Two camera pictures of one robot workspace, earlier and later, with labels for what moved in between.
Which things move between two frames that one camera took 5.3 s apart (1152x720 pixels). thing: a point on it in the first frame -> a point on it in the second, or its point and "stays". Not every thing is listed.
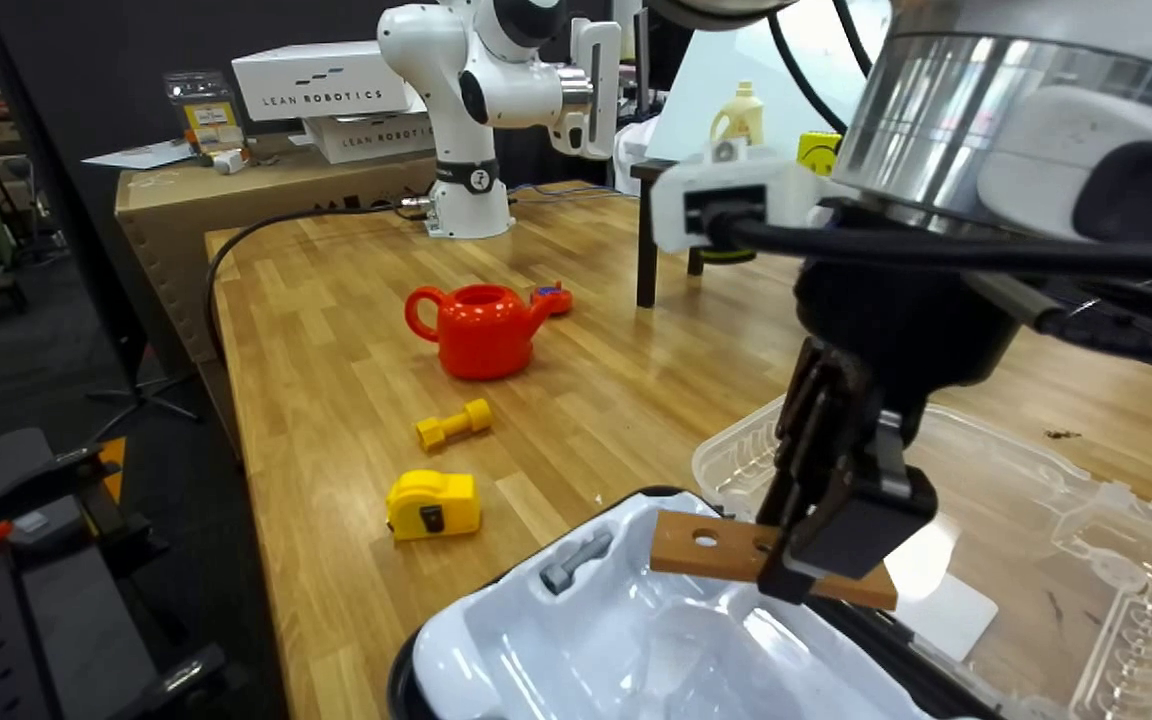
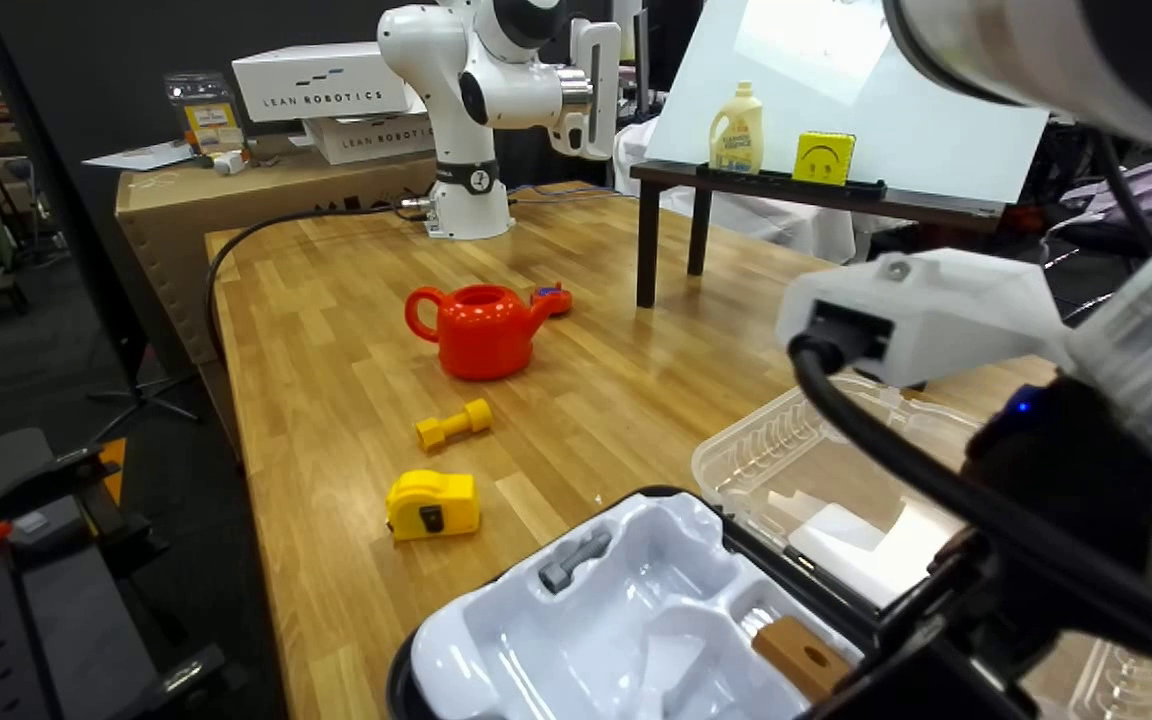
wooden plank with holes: x=710 y=546 -> x=802 y=660
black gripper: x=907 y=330 -> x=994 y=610
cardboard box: x=169 y=208 stays
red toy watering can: x=482 y=330 stays
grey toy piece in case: x=560 y=570 stays
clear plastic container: x=576 y=627 stays
